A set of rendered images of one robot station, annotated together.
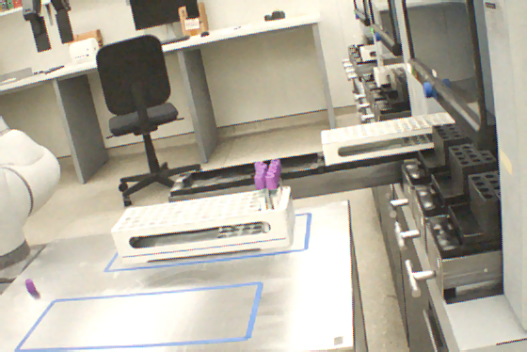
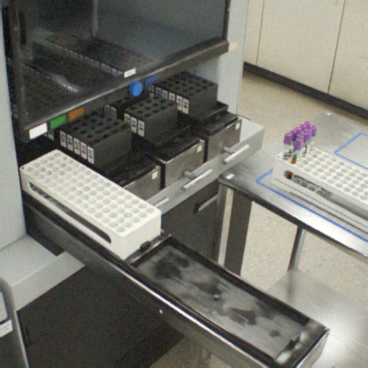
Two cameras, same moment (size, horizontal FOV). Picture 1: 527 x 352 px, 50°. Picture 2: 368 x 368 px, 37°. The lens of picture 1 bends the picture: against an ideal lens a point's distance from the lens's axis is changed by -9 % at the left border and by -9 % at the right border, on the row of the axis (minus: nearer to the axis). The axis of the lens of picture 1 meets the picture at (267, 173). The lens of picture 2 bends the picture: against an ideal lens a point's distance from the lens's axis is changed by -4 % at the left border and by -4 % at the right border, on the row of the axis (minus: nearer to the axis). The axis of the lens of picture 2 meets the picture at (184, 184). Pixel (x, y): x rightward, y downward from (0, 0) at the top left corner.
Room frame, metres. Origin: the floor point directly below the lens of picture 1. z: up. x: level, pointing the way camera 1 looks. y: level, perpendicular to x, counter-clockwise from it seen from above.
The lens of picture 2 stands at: (1.90, 0.31, 1.50)
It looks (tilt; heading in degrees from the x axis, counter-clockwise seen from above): 35 degrees down; 211
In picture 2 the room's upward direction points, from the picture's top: 4 degrees clockwise
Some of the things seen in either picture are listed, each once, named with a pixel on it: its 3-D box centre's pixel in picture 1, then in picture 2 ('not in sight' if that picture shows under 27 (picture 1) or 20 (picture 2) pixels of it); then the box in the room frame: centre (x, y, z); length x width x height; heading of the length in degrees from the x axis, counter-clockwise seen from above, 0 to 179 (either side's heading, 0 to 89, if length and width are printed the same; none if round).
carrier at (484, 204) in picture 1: (483, 204); (200, 100); (0.79, -0.31, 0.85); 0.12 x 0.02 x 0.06; 171
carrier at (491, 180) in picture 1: (497, 202); (193, 97); (0.79, -0.33, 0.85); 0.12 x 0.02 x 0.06; 172
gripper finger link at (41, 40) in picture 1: (40, 34); not in sight; (1.18, 0.39, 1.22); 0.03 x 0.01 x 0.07; 82
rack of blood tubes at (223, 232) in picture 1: (203, 226); (344, 190); (0.94, 0.12, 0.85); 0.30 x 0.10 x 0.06; 80
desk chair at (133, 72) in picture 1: (144, 114); not in sight; (3.86, 0.71, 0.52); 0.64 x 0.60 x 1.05; 12
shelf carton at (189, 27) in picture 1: (194, 19); not in sight; (4.72, 0.32, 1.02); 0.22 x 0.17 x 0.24; 172
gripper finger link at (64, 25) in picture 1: (64, 27); not in sight; (1.31, 0.37, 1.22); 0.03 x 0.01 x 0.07; 82
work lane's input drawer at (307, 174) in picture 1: (313, 175); (155, 269); (1.28, -0.10, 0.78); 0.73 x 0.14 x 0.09; 82
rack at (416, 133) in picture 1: (390, 140); (86, 201); (1.26, -0.28, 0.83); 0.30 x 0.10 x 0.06; 82
